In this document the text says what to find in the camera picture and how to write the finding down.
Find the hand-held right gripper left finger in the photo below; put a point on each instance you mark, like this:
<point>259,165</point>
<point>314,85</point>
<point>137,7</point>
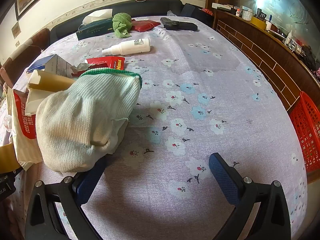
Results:
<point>85,187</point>

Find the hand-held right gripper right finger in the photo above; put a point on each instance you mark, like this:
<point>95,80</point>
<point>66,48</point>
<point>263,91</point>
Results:
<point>223,177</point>

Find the white knit glove green cuff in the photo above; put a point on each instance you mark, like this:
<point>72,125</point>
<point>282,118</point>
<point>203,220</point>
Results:
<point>82,120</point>

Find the red plastic basket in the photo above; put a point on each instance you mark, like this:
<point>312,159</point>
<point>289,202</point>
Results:
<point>310,135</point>

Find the cream bag with red label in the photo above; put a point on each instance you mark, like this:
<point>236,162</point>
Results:
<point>22,130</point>

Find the beige cardboard piece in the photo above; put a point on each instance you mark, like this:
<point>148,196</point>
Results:
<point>52,82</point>

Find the crumpled white paper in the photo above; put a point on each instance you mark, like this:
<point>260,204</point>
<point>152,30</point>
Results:
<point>80,67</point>

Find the blue white carton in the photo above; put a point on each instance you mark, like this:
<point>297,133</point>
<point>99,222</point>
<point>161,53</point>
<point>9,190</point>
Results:
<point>55,65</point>

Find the red foil packet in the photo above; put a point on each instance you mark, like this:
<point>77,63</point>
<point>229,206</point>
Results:
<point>105,61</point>

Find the wooden brick-pattern counter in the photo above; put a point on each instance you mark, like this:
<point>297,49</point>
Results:
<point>262,52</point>

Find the brown armchair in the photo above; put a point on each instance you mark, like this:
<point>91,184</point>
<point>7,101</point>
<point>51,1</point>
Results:
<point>25,52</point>

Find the pink cloth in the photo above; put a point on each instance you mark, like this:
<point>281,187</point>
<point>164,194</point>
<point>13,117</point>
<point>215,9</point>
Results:
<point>317,73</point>

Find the black handbag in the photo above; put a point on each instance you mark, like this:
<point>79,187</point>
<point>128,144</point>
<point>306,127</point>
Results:
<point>308,56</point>

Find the white spray bottle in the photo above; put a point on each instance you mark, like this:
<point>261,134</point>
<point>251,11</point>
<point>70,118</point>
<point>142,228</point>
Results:
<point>132,46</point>

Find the slim white bottle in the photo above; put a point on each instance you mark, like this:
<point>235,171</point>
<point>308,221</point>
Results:
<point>288,38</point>

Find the dark green tissue box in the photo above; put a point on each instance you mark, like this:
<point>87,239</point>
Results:
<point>95,30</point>

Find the white cup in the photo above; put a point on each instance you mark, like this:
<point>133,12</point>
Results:
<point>268,25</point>

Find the black toy pistol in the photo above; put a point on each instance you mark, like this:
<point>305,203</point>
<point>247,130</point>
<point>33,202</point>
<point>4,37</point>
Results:
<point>178,25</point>

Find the green cloth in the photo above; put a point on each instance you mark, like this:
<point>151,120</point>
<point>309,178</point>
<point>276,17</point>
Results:
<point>122,23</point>

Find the dark shopping bag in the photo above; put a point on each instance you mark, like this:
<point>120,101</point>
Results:
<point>192,11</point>

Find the red pouch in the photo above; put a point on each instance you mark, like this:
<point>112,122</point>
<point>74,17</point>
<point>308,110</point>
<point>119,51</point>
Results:
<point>145,25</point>

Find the flat white box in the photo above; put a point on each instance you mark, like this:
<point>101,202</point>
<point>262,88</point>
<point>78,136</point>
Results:
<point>221,5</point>

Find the clear plastic wrap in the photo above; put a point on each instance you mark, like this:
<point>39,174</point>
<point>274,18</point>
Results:
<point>170,12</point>

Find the black leather sofa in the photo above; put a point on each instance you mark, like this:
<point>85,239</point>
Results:
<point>170,5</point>

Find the etched glass panel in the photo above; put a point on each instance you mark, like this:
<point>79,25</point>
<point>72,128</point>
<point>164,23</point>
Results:
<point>287,0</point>

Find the small wall plaque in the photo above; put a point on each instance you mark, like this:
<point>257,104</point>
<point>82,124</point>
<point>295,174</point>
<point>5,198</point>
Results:
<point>15,29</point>

